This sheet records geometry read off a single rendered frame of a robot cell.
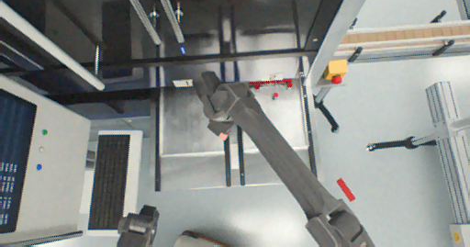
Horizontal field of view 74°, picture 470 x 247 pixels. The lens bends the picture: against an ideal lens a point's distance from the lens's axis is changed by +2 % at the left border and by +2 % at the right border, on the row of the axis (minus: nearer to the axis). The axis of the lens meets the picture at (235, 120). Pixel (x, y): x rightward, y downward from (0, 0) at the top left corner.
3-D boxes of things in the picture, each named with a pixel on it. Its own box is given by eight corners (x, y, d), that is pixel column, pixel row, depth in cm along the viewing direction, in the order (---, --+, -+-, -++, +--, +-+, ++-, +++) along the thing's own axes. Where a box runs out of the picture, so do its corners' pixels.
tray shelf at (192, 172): (151, 82, 137) (151, 81, 135) (308, 72, 136) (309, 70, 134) (150, 192, 125) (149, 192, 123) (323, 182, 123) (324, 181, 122)
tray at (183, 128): (162, 80, 135) (159, 76, 132) (220, 75, 135) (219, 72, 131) (161, 156, 127) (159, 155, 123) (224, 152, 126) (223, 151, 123)
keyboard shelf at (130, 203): (83, 130, 141) (80, 129, 139) (143, 130, 140) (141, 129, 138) (69, 235, 130) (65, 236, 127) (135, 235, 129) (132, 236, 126)
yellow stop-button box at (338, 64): (322, 64, 126) (327, 56, 119) (340, 62, 126) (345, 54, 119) (324, 81, 124) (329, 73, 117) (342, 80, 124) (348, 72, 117)
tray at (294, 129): (239, 74, 135) (238, 71, 131) (297, 70, 134) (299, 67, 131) (243, 151, 126) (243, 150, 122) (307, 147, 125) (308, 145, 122)
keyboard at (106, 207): (99, 135, 138) (96, 133, 135) (130, 134, 137) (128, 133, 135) (88, 230, 127) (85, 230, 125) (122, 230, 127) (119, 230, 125)
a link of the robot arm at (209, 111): (207, 123, 77) (226, 112, 76) (195, 99, 79) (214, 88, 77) (217, 126, 83) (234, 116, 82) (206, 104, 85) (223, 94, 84)
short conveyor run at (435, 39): (310, 70, 138) (318, 53, 123) (307, 39, 142) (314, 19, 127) (468, 59, 136) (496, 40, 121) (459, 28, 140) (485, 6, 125)
